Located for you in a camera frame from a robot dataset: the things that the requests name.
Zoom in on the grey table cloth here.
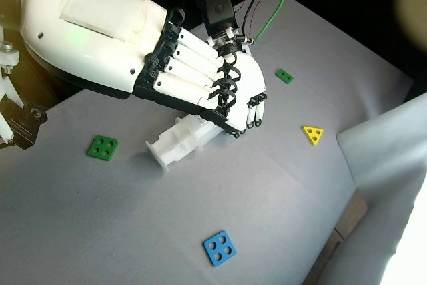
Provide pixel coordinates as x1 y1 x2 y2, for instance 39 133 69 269
0 0 416 285

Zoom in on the black cable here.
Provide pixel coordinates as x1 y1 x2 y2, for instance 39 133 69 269
242 0 265 37

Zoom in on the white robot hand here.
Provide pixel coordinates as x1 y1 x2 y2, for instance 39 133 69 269
218 46 268 139
18 0 248 139

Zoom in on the green two-hole block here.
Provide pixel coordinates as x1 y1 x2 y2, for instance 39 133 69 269
275 69 295 85

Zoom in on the yellow three-hole triangle block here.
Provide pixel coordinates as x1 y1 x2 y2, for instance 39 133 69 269
302 125 325 147

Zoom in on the white fabric panel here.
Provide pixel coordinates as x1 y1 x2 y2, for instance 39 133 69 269
315 93 427 285

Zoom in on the green four-hole square block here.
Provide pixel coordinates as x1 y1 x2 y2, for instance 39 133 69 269
86 135 119 162

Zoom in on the blue four-hole square block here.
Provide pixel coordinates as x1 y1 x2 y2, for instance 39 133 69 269
203 230 238 268

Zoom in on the large clear plastic syringe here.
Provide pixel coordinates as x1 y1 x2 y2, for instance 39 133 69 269
144 113 224 173

